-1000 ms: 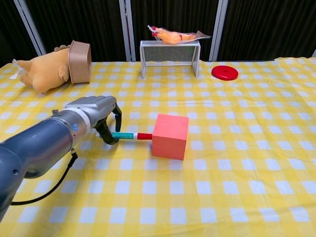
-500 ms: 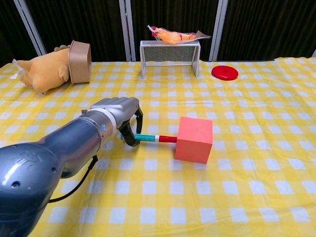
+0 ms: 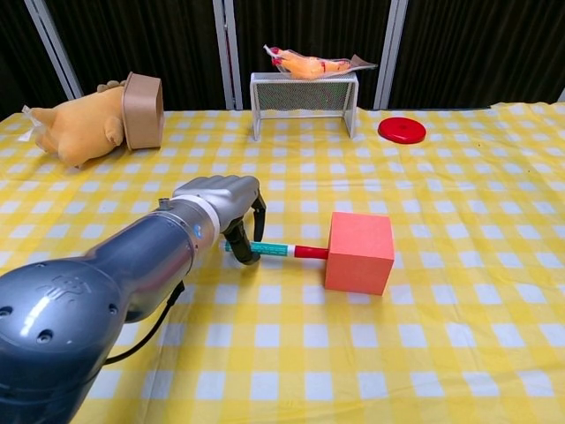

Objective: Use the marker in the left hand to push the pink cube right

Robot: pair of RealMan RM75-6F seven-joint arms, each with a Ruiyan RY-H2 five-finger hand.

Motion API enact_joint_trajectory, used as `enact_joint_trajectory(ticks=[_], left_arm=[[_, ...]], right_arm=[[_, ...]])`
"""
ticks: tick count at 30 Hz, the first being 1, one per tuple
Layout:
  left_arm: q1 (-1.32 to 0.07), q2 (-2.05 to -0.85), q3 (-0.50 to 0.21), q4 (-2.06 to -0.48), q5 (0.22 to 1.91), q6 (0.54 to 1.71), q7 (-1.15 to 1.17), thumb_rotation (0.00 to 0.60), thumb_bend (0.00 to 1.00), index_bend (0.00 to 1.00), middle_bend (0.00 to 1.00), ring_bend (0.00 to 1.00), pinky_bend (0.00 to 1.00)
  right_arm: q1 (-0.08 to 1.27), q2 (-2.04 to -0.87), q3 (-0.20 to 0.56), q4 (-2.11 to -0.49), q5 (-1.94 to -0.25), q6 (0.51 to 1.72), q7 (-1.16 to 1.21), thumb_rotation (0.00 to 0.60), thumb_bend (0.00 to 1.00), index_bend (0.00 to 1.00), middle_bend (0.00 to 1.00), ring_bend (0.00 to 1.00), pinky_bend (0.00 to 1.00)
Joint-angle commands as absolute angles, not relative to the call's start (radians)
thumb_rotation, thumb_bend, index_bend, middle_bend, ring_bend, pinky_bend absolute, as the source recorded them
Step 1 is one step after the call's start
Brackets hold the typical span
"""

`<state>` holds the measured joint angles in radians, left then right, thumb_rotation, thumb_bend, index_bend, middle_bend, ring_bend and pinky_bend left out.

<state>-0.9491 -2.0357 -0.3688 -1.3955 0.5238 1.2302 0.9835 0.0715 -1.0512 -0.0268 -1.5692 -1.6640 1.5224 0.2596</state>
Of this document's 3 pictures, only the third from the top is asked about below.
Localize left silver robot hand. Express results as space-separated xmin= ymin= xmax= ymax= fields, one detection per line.
xmin=172 ymin=175 xmax=268 ymax=267

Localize red capped white marker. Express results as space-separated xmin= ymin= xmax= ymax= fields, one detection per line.
xmin=222 ymin=240 xmax=330 ymax=261

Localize pink cube block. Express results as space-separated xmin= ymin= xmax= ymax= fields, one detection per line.
xmin=324 ymin=211 xmax=396 ymax=296

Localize white mesh metal shelf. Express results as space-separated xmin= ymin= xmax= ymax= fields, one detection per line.
xmin=250 ymin=71 xmax=358 ymax=141

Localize rubber chicken in plastic bag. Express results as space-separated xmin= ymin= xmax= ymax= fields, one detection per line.
xmin=262 ymin=44 xmax=380 ymax=81

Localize tan plush toy animal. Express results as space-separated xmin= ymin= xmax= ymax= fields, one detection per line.
xmin=21 ymin=79 xmax=126 ymax=169

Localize red round plastic lid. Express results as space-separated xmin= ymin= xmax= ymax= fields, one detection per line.
xmin=377 ymin=117 xmax=428 ymax=145

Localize yellow white checkered tablecloth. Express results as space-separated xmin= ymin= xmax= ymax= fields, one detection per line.
xmin=0 ymin=101 xmax=565 ymax=424

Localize grey metal frame post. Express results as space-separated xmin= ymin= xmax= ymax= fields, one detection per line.
xmin=24 ymin=0 xmax=85 ymax=101
xmin=212 ymin=0 xmax=245 ymax=111
xmin=373 ymin=0 xmax=410 ymax=110

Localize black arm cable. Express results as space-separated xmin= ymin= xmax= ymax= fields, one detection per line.
xmin=103 ymin=282 xmax=186 ymax=366

